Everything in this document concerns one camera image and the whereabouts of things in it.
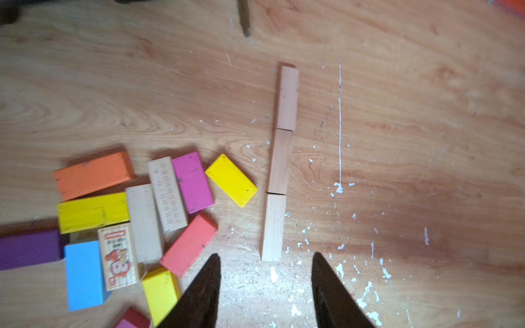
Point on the blue block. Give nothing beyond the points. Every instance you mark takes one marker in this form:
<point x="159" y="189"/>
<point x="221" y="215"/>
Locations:
<point x="85" y="278"/>

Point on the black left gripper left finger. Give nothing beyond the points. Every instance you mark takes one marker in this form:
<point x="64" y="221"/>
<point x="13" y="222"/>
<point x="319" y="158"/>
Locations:
<point x="198" y="306"/>

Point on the orange block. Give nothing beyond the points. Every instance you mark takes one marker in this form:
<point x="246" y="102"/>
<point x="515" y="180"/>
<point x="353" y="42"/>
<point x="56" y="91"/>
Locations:
<point x="94" y="175"/>

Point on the engraved wooden block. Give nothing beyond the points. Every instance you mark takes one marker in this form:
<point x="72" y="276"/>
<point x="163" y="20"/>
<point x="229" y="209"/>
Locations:
<point x="167" y="195"/>

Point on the yellow block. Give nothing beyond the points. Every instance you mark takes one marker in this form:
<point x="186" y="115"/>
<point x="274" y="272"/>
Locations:
<point x="229" y="178"/>
<point x="162" y="292"/>
<point x="90" y="213"/>

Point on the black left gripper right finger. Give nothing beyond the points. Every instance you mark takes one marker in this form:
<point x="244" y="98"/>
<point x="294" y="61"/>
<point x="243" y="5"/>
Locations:
<point x="334" y="306"/>

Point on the natural wooden block angled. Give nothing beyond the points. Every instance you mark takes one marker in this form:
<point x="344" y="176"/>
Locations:
<point x="273" y="228"/>

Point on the pale wooden block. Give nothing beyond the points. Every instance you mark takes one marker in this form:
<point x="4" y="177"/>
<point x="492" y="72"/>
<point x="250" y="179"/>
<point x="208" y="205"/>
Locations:
<point x="144" y="223"/>

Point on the magenta block near arm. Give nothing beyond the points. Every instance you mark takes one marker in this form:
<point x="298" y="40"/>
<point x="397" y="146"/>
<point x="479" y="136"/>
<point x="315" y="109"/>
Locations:
<point x="193" y="182"/>

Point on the red block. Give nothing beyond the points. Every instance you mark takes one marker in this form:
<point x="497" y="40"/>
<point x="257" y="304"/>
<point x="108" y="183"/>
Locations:
<point x="190" y="244"/>

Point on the purple block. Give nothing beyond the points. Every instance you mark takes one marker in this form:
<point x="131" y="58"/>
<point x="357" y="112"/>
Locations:
<point x="34" y="248"/>

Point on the magenta block front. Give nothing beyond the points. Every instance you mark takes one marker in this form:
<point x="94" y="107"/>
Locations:
<point x="132" y="318"/>

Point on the printed wooden block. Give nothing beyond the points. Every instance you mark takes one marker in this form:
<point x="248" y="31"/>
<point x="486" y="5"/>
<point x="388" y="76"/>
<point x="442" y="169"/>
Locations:
<point x="120" y="267"/>

